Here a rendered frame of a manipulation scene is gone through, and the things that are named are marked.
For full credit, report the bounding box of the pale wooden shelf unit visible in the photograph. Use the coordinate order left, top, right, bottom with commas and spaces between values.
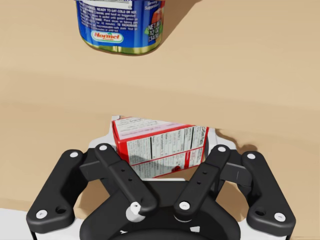
0, 0, 320, 240

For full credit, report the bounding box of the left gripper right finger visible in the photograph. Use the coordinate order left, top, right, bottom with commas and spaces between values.
173, 127, 297, 236

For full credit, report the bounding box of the green and blue rectangular can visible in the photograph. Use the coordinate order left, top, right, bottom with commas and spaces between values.
74, 0, 167, 55

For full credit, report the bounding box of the red and white carton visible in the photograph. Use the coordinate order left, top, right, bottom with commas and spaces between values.
111, 116, 210, 180

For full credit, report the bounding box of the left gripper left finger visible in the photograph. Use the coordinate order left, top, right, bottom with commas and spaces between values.
26, 115, 159, 235

